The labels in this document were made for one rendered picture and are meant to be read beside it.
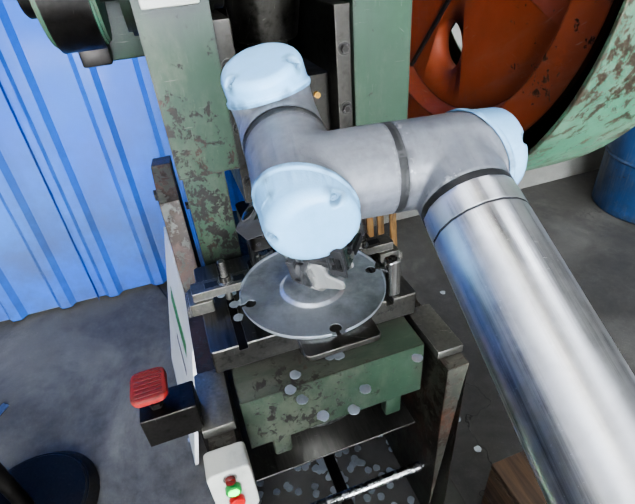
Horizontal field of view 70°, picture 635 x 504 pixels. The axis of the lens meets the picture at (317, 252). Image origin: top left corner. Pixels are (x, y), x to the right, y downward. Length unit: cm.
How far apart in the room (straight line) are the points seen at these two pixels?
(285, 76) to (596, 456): 33
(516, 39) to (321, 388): 71
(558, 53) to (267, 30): 42
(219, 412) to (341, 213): 64
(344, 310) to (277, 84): 54
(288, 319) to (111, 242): 150
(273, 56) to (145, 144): 164
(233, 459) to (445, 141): 66
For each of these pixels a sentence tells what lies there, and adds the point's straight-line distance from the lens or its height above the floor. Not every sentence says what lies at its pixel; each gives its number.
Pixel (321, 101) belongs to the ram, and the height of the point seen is 113.
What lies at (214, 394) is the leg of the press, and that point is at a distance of 94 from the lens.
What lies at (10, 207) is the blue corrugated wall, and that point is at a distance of 216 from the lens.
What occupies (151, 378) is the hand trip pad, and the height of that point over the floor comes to 76.
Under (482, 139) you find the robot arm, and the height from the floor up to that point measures 122.
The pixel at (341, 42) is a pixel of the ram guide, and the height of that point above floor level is 122.
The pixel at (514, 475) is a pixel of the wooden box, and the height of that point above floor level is 35.
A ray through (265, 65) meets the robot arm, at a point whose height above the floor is 127.
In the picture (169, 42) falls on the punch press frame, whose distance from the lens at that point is 68.
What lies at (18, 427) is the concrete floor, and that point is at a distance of 202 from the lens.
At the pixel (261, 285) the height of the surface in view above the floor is 78.
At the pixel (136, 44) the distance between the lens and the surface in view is 91.
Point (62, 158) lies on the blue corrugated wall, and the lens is 205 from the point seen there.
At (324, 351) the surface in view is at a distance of 78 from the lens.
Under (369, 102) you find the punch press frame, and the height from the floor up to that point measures 113.
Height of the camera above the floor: 135
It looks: 35 degrees down
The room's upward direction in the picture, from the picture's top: 5 degrees counter-clockwise
